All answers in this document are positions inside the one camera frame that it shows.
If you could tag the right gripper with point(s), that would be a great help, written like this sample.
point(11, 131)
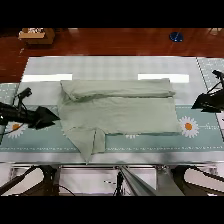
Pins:
point(214, 101)

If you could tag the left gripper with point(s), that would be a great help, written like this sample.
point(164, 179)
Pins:
point(36, 119)

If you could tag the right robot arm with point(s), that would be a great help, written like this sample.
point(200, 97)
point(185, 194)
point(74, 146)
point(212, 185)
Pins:
point(204, 179)

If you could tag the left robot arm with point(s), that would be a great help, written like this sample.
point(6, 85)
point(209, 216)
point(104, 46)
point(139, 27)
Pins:
point(11, 113)

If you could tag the blue round object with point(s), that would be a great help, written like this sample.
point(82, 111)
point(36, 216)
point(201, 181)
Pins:
point(176, 36)

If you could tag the cardboard box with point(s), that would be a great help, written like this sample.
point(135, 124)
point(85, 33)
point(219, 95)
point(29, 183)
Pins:
point(37, 36)

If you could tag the light green shirt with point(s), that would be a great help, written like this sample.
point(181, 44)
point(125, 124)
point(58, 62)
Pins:
point(120, 111)

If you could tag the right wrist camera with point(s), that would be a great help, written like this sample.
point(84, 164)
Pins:
point(218, 74)

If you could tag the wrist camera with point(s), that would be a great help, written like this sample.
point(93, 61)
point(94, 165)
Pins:
point(218, 74)
point(24, 93)

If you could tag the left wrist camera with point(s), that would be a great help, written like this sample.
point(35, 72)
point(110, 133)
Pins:
point(24, 93)

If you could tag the silver frame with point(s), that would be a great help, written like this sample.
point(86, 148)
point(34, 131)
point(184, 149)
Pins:
point(146, 186)

